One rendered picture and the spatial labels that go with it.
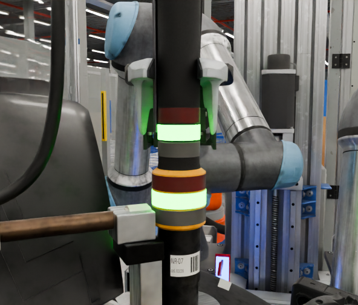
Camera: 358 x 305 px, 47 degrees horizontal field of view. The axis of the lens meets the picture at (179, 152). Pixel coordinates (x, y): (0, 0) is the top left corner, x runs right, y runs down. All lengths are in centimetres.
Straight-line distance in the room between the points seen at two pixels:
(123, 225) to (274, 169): 36
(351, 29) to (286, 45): 99
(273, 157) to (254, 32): 64
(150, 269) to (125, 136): 65
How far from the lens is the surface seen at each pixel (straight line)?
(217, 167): 59
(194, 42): 32
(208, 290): 58
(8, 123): 42
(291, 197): 114
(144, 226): 32
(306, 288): 59
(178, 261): 33
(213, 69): 31
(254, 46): 121
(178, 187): 31
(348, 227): 69
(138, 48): 86
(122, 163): 99
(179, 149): 31
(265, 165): 62
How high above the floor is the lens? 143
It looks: 6 degrees down
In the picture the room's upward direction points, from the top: straight up
